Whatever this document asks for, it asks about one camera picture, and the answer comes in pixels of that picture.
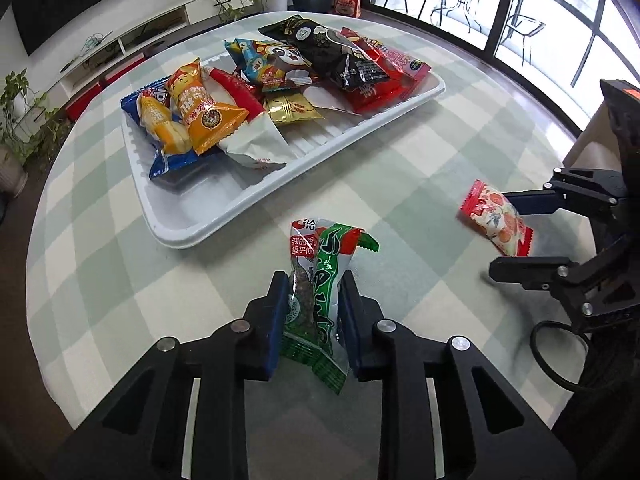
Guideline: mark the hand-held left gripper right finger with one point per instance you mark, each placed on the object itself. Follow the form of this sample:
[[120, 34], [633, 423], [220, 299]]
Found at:
[[350, 330]]

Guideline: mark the white television cabinet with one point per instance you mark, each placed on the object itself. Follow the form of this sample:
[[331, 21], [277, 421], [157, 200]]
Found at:
[[165, 22]]

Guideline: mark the blue cartoon snack packet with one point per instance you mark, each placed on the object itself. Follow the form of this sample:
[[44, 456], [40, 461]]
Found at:
[[270, 62]]

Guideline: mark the large red snack packet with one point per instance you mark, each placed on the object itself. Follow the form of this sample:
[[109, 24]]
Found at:
[[375, 97]]

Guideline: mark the long red and white packet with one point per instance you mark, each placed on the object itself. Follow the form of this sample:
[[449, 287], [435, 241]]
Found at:
[[250, 135]]

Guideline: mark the white plastic tray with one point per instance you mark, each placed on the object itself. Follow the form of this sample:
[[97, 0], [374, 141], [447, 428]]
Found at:
[[200, 210]]

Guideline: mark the red storage box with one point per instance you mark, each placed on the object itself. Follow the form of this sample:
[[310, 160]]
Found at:
[[82, 102], [122, 70]]

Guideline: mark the blue packet with yellow snack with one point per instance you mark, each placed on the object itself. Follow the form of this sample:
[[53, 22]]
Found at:
[[160, 125]]

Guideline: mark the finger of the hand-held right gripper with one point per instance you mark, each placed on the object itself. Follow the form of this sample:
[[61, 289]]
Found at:
[[530, 267], [535, 202]]

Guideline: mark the small dark tool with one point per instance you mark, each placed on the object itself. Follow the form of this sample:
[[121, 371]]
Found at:
[[70, 67]]

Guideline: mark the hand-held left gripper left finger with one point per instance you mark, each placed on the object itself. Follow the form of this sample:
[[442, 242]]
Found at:
[[277, 330]]

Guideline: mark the green seed snack packet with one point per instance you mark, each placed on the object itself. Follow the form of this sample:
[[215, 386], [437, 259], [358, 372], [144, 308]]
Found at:
[[322, 280]]

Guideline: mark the pale pink snack packet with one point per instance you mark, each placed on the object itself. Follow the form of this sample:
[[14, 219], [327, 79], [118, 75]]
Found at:
[[325, 97]]

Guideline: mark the red paper bag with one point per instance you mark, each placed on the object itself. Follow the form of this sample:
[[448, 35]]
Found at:
[[347, 4]]

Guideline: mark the small red and white packet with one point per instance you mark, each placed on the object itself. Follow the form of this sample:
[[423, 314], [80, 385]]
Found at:
[[495, 215]]

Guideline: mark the plant in white ribbed vase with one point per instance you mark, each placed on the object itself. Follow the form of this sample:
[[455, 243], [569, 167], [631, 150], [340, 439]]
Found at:
[[11, 172]]

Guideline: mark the orange snack packet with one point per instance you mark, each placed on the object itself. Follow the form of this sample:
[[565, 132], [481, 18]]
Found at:
[[200, 105]]

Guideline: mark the black snack packet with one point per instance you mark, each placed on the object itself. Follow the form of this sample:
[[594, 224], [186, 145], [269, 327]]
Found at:
[[330, 55]]

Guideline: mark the gold snack packet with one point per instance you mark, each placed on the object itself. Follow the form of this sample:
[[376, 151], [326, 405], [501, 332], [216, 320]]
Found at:
[[290, 109]]

